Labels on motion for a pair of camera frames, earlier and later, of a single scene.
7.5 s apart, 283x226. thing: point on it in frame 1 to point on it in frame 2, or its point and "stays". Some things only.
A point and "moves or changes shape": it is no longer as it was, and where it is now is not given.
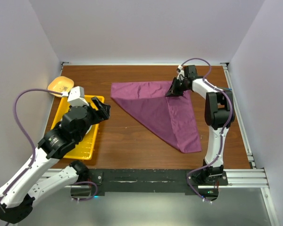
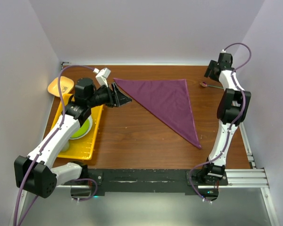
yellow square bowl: [60, 84] stays
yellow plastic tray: [82, 148] stays
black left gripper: [102, 113] to [116, 98]
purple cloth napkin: [172, 116] moves or changes shape
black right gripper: [173, 91] to [212, 65]
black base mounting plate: [142, 181] stays
